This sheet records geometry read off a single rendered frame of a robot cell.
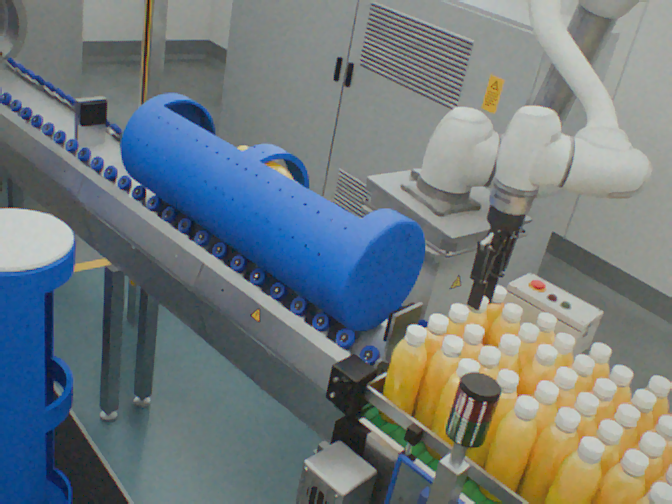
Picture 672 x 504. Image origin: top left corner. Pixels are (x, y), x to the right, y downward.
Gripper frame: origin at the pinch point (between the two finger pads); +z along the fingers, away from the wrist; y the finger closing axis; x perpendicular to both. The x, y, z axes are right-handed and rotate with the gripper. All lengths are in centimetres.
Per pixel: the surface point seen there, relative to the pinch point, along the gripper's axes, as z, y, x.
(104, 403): 106, 18, -117
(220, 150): -7, 17, -71
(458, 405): -9, 48, 25
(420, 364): 7.9, 23.4, 3.2
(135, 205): 21, 20, -102
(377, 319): 15.9, 8.4, -19.3
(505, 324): 5.3, -1.5, 6.7
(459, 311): 2.0, 8.7, 0.5
